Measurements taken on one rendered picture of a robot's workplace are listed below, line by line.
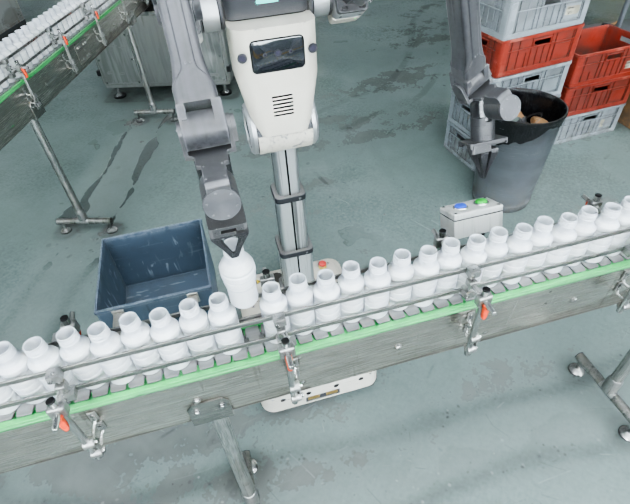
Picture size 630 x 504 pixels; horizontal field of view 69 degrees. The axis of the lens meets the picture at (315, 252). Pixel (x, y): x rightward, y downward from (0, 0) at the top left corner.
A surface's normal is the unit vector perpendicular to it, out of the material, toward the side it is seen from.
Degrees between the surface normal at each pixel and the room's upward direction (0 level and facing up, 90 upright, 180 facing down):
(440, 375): 0
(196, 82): 51
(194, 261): 90
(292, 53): 90
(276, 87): 90
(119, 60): 90
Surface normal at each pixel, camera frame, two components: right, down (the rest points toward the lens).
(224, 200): 0.27, 0.66
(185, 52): 0.18, 0.05
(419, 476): -0.05, -0.73
